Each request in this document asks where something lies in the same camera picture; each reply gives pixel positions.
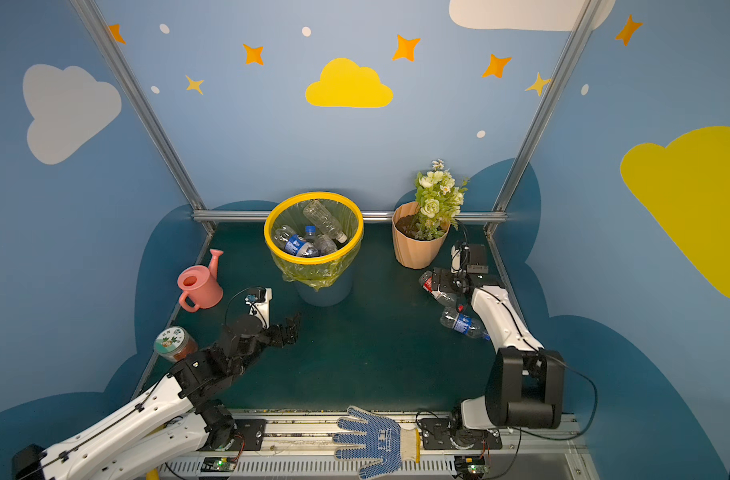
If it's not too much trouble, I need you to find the pink watering can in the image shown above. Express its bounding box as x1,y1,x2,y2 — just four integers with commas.
177,249,224,313

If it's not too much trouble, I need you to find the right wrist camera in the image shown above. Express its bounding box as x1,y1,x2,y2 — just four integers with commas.
450,241,489,275

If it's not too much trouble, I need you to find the small bottle blue cap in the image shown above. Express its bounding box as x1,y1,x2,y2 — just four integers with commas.
304,225,320,249

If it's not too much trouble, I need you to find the artificial white flower plant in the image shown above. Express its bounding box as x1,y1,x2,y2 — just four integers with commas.
409,159,468,241

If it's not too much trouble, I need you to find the crushed bottle blue label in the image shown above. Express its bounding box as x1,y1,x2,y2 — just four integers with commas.
440,307,490,341

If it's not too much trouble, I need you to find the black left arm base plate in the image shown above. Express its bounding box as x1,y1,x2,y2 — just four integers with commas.
235,418,267,451

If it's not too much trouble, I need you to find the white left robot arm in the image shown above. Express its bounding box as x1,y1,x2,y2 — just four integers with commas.
12,314,300,479

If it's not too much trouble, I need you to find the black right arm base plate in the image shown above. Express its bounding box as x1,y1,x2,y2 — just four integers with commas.
416,416,502,451

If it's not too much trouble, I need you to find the yellow bin liner bag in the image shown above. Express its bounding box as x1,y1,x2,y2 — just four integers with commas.
263,191,364,290

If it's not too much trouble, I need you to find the clear bottle white cap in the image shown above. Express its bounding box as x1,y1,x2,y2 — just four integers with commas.
314,234,338,256

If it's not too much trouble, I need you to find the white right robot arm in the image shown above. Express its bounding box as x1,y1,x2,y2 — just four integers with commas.
422,268,565,431

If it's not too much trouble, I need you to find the crushed clear bottle red label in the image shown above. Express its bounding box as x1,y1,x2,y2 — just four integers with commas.
419,269,458,309

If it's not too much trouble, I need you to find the aluminium frame rail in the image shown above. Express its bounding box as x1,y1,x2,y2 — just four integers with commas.
70,0,606,236

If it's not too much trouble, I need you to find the round floral tin can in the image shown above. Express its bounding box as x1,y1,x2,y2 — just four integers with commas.
154,326,199,363

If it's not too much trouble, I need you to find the blue ribbed trash bin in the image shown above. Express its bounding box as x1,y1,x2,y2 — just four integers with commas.
295,267,354,307

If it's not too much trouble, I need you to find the blue dotted work glove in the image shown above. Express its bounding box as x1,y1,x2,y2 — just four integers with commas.
332,406,422,480

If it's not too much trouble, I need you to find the peach ribbed flower pot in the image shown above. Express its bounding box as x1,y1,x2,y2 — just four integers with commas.
392,201,449,270

